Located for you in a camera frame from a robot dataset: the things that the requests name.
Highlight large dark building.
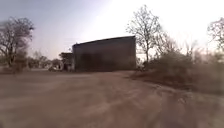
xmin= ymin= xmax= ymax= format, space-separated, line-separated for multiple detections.
xmin=72 ymin=35 xmax=137 ymax=72

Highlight brown dirt ground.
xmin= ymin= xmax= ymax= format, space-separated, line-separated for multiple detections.
xmin=0 ymin=69 xmax=224 ymax=128

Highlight tall bare tree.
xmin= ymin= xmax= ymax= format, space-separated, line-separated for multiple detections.
xmin=125 ymin=4 xmax=165 ymax=64

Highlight small dark shed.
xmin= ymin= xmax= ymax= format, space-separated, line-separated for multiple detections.
xmin=58 ymin=51 xmax=76 ymax=72

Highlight dry bushes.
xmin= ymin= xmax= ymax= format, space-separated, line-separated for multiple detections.
xmin=131 ymin=49 xmax=224 ymax=96

